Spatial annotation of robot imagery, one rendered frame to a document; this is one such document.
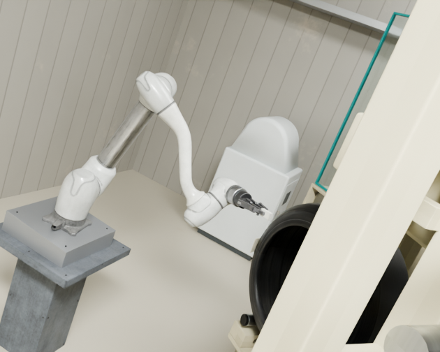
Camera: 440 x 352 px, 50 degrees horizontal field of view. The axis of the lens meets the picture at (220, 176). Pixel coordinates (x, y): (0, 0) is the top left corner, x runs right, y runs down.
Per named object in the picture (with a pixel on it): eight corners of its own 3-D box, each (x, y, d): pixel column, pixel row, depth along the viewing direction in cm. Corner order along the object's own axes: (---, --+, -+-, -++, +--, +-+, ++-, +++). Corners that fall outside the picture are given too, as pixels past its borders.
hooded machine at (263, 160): (271, 248, 485) (323, 133, 449) (253, 265, 434) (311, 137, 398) (214, 218, 505) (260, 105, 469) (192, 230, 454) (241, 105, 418)
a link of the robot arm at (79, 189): (47, 211, 218) (61, 170, 211) (63, 198, 235) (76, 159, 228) (80, 225, 219) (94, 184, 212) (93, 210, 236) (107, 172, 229)
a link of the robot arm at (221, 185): (247, 195, 218) (226, 213, 215) (231, 185, 231) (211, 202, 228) (237, 178, 212) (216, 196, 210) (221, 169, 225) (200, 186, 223)
